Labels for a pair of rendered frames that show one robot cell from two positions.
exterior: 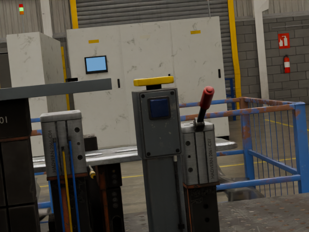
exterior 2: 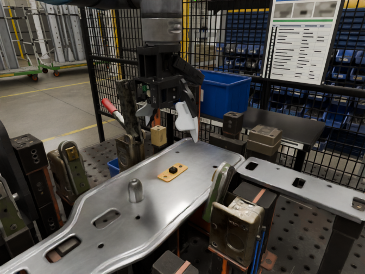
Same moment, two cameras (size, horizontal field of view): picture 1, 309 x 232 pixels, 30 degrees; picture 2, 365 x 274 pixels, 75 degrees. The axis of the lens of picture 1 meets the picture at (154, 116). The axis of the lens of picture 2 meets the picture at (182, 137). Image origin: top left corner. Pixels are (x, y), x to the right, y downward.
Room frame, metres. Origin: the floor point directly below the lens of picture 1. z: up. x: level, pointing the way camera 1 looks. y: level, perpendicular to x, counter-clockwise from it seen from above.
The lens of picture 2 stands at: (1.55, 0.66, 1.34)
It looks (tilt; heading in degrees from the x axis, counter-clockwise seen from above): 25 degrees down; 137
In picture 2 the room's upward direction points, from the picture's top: straight up
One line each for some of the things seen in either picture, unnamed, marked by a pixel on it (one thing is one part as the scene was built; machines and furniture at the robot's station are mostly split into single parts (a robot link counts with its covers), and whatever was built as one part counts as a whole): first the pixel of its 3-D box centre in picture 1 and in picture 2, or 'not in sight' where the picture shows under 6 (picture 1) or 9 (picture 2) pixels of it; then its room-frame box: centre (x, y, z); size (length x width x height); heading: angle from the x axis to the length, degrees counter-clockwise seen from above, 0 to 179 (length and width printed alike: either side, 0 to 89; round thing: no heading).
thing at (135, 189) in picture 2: not in sight; (135, 191); (1.18, 0.87, 1.02); 0.03 x 0.03 x 0.07
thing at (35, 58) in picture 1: (40, 83); not in sight; (10.07, 1.92, 1.22); 2.40 x 0.54 x 2.45; 1
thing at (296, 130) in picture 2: not in sight; (202, 109); (0.89, 1.39, 1.02); 0.90 x 0.22 x 0.03; 9
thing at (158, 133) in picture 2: not in sight; (160, 178); (1.02, 1.05, 0.88); 0.04 x 0.04 x 0.36; 9
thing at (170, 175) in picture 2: not in sight; (172, 170); (1.16, 0.99, 1.01); 0.08 x 0.04 x 0.01; 99
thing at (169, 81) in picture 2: not in sight; (161, 75); (1.16, 0.96, 1.25); 0.09 x 0.08 x 0.12; 99
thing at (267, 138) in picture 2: not in sight; (257, 180); (1.24, 1.28, 0.88); 0.08 x 0.08 x 0.36; 9
